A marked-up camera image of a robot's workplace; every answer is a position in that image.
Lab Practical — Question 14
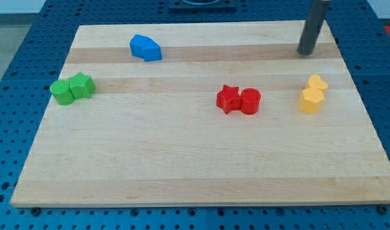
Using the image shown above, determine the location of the wooden board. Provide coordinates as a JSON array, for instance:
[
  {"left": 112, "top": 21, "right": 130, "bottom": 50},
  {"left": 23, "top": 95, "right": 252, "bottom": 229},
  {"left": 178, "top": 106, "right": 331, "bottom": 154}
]
[{"left": 11, "top": 20, "right": 390, "bottom": 208}]

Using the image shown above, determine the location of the yellow heart block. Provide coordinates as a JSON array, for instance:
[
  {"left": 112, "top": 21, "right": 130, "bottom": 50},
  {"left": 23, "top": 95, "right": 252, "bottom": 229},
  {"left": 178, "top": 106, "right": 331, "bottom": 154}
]
[{"left": 306, "top": 74, "right": 329, "bottom": 94}]

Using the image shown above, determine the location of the red star block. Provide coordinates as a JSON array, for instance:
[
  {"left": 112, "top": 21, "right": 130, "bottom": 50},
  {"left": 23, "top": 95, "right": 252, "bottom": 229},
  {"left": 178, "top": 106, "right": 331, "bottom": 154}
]
[{"left": 216, "top": 84, "right": 241, "bottom": 114}]

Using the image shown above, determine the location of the red cylinder block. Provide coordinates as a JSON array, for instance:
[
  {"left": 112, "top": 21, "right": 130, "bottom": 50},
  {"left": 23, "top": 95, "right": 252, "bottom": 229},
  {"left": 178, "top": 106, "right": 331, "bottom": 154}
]
[{"left": 240, "top": 88, "right": 261, "bottom": 115}]

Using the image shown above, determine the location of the blue cube block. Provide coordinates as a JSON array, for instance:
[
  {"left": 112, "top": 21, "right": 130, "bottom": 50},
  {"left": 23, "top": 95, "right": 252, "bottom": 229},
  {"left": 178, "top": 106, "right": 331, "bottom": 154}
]
[{"left": 142, "top": 40, "right": 162, "bottom": 62}]

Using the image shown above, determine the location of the blue angular block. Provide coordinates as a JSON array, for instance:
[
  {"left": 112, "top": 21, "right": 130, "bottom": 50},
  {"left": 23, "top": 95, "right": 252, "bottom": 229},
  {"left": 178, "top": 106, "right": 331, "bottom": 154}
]
[{"left": 129, "top": 34, "right": 150, "bottom": 58}]

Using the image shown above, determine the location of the green star block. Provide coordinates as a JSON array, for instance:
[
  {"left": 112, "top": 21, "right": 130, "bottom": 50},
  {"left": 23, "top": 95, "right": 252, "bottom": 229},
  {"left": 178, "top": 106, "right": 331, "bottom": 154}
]
[{"left": 68, "top": 72, "right": 96, "bottom": 100}]

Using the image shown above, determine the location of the yellow hexagon block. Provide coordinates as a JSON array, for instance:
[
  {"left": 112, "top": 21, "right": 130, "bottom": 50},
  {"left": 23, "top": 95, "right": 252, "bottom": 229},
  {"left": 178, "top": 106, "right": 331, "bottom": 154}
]
[{"left": 298, "top": 87, "right": 325, "bottom": 114}]

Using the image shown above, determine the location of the green cylinder block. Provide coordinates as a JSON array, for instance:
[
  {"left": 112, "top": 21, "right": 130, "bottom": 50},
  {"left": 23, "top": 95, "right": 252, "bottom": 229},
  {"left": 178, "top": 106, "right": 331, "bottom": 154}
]
[{"left": 50, "top": 80, "right": 75, "bottom": 105}]

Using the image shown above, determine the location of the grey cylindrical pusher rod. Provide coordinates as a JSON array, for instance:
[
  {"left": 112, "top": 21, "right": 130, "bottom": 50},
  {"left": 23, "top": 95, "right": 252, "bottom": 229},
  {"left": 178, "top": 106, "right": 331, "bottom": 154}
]
[{"left": 297, "top": 0, "right": 331, "bottom": 56}]

